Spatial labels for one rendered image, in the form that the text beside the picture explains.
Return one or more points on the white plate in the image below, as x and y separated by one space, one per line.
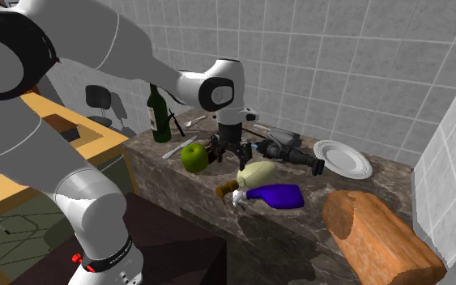
344 160

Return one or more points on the beige spray bottle brown nozzle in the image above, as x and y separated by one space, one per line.
259 173

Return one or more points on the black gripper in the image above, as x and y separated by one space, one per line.
230 136

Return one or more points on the dark robot stand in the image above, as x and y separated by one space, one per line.
172 244

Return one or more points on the brown bread loaf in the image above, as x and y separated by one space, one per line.
385 240

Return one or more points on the black office chair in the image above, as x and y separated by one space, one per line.
98 98

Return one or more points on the thin black stick tool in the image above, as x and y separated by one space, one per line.
177 123

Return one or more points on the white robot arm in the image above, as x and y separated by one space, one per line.
93 47

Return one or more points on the grey oblong object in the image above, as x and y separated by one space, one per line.
287 137

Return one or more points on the green wine bottle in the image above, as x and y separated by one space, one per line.
159 118

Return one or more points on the green apple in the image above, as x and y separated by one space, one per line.
194 158

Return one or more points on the silver table knife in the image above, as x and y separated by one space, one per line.
178 148

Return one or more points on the blue spray bottle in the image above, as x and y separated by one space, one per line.
279 196

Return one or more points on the wooden table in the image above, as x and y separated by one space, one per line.
105 140

